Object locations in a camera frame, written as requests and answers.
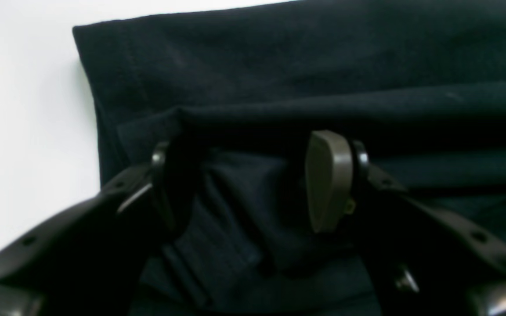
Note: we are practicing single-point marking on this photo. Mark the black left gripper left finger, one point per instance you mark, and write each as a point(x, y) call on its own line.
point(87, 259)

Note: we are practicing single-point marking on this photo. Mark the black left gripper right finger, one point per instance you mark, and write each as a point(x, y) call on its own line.
point(423, 260)

